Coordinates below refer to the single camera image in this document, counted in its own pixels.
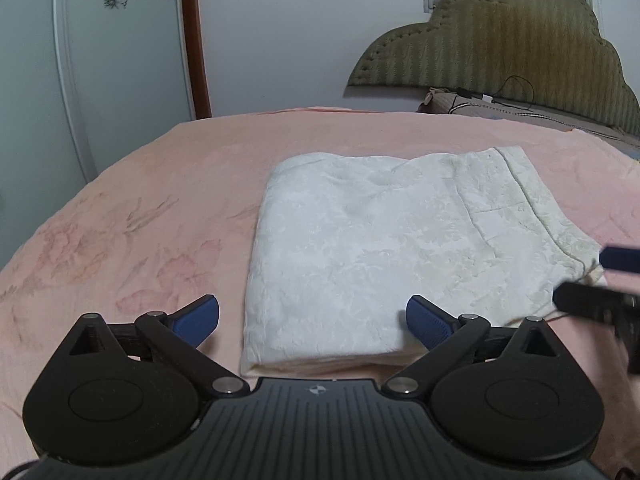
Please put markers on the brown wooden wardrobe frame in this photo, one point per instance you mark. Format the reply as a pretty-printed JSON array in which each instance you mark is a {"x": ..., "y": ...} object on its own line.
[{"x": 193, "y": 48}]

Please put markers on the olive upholstered headboard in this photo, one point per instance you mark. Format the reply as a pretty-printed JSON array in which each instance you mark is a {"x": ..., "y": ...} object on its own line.
[{"x": 548, "y": 53}]

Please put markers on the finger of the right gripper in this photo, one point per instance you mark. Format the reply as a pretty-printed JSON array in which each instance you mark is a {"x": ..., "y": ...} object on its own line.
[{"x": 620, "y": 259}]

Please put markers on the frosted sliding wardrobe door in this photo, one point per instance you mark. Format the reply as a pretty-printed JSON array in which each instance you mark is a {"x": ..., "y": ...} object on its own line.
[{"x": 83, "y": 84}]

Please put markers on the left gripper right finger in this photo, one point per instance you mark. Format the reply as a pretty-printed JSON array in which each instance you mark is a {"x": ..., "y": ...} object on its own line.
[{"x": 448, "y": 341}]

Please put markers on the pink floral bed sheet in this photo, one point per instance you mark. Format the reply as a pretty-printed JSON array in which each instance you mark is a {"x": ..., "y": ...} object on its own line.
[{"x": 175, "y": 220}]

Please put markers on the beige pillow at headboard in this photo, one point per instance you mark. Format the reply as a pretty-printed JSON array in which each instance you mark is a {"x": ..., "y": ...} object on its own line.
[{"x": 439, "y": 101}]

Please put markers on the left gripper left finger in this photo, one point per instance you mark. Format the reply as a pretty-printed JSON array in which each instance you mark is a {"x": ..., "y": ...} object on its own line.
[{"x": 174, "y": 339}]

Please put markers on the white pants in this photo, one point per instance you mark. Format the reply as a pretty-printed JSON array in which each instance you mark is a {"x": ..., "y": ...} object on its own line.
[{"x": 342, "y": 243}]

